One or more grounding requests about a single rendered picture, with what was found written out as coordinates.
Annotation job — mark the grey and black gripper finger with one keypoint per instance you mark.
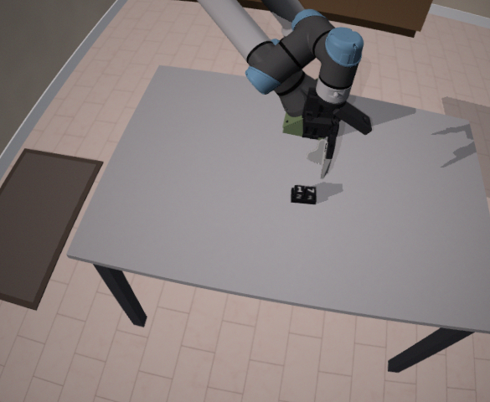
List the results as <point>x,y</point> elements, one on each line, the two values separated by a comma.
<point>324,155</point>

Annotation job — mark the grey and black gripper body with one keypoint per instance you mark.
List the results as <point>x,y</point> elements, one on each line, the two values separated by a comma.
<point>319,120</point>

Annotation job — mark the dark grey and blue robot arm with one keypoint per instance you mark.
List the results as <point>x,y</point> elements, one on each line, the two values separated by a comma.
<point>273,63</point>

